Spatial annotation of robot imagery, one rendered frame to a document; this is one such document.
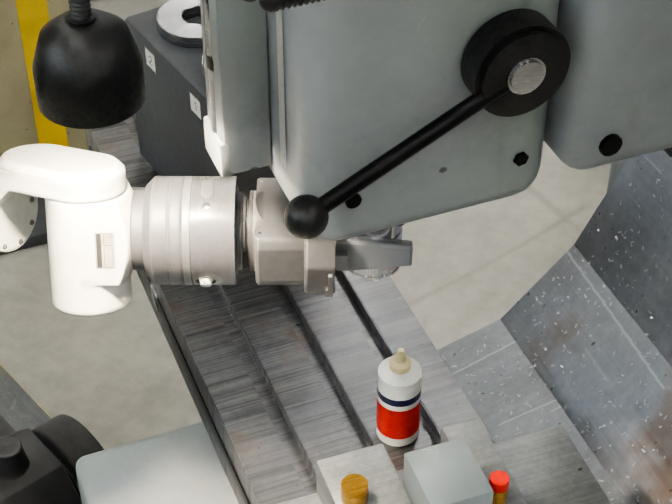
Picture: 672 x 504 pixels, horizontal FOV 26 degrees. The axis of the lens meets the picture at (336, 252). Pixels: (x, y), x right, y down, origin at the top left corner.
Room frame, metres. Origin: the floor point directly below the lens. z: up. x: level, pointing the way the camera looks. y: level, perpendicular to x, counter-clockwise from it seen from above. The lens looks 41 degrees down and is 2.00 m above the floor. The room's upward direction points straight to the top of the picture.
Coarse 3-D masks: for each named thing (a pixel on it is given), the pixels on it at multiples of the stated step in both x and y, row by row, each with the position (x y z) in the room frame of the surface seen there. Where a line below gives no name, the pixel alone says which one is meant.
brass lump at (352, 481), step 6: (354, 474) 0.76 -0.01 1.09; (342, 480) 0.76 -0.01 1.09; (348, 480) 0.76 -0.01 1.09; (354, 480) 0.76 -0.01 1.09; (360, 480) 0.76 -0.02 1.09; (366, 480) 0.76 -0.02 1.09; (342, 486) 0.75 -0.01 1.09; (348, 486) 0.75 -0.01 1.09; (354, 486) 0.75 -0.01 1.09; (360, 486) 0.75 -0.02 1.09; (366, 486) 0.75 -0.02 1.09; (342, 492) 0.75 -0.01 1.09; (348, 492) 0.74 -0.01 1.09; (354, 492) 0.74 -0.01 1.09; (360, 492) 0.74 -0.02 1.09; (366, 492) 0.75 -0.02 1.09; (342, 498) 0.75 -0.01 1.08; (348, 498) 0.74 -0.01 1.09; (354, 498) 0.74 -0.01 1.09; (360, 498) 0.74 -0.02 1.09; (366, 498) 0.75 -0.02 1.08
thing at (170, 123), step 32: (192, 0) 1.37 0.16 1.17; (160, 32) 1.32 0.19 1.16; (192, 32) 1.30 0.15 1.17; (160, 64) 1.28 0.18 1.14; (192, 64) 1.26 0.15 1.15; (160, 96) 1.29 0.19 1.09; (192, 96) 1.22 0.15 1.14; (160, 128) 1.30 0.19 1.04; (192, 128) 1.23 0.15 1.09; (160, 160) 1.31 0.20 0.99; (192, 160) 1.24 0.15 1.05
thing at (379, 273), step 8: (376, 232) 0.88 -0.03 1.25; (384, 232) 0.88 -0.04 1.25; (392, 232) 0.88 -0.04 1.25; (400, 232) 0.89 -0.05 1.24; (352, 272) 0.88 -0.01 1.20; (360, 272) 0.88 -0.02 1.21; (368, 272) 0.88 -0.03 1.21; (376, 272) 0.88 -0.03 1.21; (384, 272) 0.88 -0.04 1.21; (392, 272) 0.88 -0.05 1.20
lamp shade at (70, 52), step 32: (64, 32) 0.78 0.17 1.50; (96, 32) 0.79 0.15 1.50; (128, 32) 0.80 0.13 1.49; (32, 64) 0.79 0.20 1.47; (64, 64) 0.77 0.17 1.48; (96, 64) 0.77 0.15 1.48; (128, 64) 0.78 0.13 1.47; (64, 96) 0.76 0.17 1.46; (96, 96) 0.76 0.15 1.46; (128, 96) 0.78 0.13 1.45
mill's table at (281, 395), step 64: (128, 128) 1.41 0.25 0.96; (192, 320) 1.08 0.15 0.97; (256, 320) 1.08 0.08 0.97; (320, 320) 1.08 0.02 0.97; (384, 320) 1.08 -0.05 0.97; (192, 384) 1.03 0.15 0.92; (256, 384) 1.00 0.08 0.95; (320, 384) 0.98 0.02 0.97; (448, 384) 0.98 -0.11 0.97; (256, 448) 0.90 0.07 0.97; (320, 448) 0.90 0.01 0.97
